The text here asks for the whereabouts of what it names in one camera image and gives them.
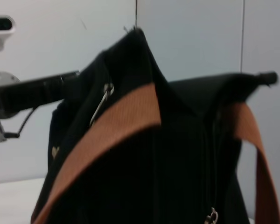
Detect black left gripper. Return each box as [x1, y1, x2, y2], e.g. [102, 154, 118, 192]
[0, 70, 82, 112]

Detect black food bag orange straps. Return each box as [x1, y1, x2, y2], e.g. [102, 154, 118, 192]
[30, 26, 280, 224]

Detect left gripper connector cable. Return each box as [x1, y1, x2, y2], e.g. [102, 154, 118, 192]
[0, 108, 37, 143]

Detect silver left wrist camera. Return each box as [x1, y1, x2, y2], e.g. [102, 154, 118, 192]
[0, 15, 16, 53]

